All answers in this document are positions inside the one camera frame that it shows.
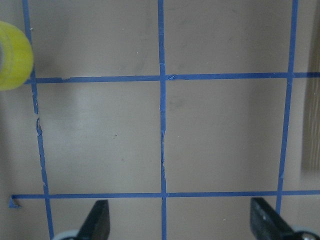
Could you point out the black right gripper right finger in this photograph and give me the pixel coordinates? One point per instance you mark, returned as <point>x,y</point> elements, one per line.
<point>266,223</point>

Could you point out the yellow tape roll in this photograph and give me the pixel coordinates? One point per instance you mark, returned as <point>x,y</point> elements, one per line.
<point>16,57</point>

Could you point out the yellow plastic basket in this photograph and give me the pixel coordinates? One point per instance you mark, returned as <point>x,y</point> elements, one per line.
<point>310,163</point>

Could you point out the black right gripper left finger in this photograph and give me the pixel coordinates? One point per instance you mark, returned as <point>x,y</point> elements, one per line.
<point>97,224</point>

